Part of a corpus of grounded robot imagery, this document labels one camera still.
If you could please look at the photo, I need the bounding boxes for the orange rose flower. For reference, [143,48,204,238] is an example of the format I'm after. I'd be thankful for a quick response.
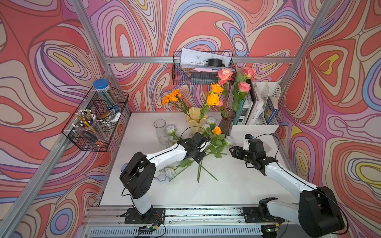
[197,127,226,183]
[210,83,224,96]

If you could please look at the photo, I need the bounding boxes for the large white rose flower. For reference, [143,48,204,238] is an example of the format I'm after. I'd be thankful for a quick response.
[224,136,235,147]

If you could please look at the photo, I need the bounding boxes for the orange marigold flower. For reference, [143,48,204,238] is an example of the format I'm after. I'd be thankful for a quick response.
[169,89,190,117]
[162,94,170,106]

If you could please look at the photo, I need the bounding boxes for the large pink rose flower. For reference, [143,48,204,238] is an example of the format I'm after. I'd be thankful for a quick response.
[217,68,233,111]

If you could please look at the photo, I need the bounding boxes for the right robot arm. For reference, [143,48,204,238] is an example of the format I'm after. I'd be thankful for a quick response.
[229,134,349,238]

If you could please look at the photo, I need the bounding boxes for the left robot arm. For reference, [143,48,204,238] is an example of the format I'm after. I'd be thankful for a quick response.
[120,132,211,224]

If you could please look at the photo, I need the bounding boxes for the yellow fluted glass vase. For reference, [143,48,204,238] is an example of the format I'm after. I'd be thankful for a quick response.
[187,107,208,127]

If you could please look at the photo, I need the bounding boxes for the clear glass vase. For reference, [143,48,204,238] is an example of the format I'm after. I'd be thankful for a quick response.
[153,119,170,148]

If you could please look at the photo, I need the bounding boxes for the purple ribbed glass vase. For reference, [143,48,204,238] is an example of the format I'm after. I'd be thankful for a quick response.
[219,109,236,136]

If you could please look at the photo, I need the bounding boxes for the white plastic file organizer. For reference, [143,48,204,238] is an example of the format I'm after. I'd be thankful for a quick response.
[232,82,282,134]

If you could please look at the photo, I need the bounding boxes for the white pink book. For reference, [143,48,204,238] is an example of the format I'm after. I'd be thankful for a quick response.
[246,86,265,126]

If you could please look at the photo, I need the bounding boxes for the blue paperback book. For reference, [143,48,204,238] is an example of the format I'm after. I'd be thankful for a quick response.
[264,97,279,125]

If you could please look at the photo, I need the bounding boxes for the black tape roll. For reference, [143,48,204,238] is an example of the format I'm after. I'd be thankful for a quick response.
[207,58,225,67]

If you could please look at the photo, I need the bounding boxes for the white paper sheets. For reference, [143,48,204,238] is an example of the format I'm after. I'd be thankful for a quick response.
[180,48,232,72]

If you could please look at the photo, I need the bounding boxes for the blue lid pencil jar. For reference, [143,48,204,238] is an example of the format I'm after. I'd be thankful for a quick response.
[93,79,121,113]

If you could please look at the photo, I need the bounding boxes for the pen cup with pens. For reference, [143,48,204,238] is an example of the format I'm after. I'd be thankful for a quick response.
[72,109,106,143]

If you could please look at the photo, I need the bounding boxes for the black wire wall basket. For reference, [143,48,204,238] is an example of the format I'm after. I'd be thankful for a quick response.
[172,50,236,85]

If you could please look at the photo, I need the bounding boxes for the black wire side basket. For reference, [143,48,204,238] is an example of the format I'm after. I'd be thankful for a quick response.
[62,87,129,152]

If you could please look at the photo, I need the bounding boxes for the metal base rail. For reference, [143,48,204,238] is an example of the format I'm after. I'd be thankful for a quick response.
[76,205,308,238]

